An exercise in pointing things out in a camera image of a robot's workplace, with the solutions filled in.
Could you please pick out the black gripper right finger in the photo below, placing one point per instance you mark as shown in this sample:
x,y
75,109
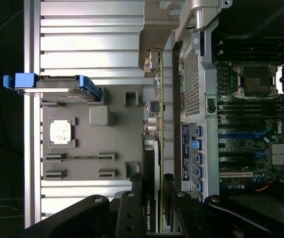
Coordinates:
x,y
186,218

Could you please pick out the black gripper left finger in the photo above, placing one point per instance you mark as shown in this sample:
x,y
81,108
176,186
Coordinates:
x,y
129,218

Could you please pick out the white expansion slot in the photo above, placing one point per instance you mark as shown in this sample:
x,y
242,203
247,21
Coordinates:
x,y
236,174

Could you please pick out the green RAM stick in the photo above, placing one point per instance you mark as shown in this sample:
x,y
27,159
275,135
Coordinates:
x,y
82,157

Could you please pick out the grey parts rack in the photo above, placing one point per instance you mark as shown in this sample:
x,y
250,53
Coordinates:
x,y
94,148

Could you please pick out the green motherboard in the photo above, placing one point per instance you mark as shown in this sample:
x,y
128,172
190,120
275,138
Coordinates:
x,y
243,148

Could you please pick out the blue expansion slot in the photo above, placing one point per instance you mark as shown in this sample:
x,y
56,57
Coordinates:
x,y
241,135

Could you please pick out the silver CPU chip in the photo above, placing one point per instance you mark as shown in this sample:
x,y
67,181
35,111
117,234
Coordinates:
x,y
60,131

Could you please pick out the silver chipset heat sink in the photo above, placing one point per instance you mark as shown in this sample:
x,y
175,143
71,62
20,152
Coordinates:
x,y
281,153

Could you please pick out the open black PC case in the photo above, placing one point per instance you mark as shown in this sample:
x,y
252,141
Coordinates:
x,y
210,74

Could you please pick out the hard disk with blue carrier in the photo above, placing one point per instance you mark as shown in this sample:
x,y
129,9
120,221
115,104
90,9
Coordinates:
x,y
57,85

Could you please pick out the CPU socket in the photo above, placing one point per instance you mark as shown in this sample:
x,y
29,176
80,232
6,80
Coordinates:
x,y
255,81

